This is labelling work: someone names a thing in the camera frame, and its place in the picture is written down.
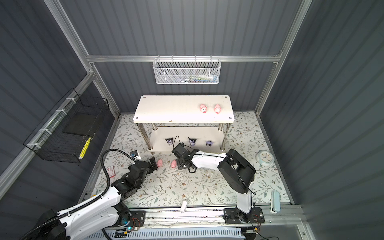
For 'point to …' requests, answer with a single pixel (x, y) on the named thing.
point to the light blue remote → (275, 205)
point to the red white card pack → (111, 171)
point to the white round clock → (265, 157)
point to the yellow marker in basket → (83, 152)
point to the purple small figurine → (209, 143)
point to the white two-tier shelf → (200, 122)
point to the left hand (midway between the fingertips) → (147, 160)
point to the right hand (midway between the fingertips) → (183, 163)
